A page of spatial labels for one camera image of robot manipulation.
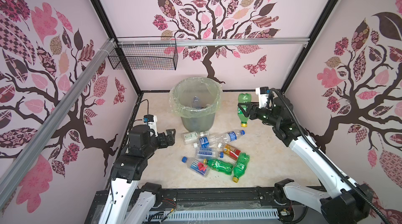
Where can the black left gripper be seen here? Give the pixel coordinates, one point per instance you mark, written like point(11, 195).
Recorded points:
point(164, 144)

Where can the clear bottle green white label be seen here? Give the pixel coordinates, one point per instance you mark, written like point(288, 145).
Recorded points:
point(194, 136)

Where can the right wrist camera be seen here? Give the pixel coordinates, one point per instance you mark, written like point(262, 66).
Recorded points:
point(263, 96)

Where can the Pocari Sweat clear bottle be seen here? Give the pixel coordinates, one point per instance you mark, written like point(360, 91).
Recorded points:
point(206, 142)

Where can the white slotted cable duct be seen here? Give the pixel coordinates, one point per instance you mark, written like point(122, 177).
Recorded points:
point(211, 215)

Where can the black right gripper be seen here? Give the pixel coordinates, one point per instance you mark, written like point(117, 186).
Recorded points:
point(254, 109)

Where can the grey mesh waste bin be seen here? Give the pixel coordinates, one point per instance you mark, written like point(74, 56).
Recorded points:
point(198, 111)

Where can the clear bottle pink blue label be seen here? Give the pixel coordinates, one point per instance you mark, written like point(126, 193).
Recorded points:
point(196, 165)

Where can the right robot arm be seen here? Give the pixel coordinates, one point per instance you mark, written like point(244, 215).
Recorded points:
point(344, 201)

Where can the clear bottle blue text label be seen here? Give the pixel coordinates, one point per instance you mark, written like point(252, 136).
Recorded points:
point(208, 153)

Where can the black wire wall basket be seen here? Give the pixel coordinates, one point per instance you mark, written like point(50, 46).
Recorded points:
point(145, 53)

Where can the yellow red label bottle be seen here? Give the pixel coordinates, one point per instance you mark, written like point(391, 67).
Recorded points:
point(231, 151)

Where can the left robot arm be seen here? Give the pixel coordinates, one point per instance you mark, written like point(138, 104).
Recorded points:
point(126, 204)

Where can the green bottle yellow cap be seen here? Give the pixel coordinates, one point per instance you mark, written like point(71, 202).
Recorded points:
point(240, 168)

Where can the green plastic bin liner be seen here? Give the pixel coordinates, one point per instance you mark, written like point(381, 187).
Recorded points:
point(196, 98)

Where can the clear bottle blue label cap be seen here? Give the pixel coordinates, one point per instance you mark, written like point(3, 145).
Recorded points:
point(230, 137)

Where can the aluminium rail back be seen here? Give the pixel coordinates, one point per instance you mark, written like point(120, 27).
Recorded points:
point(219, 42)

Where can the tall clear purple-tint bottle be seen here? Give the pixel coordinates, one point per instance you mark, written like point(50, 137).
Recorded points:
point(196, 103)

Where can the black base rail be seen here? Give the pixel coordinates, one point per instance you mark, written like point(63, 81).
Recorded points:
point(228, 198)

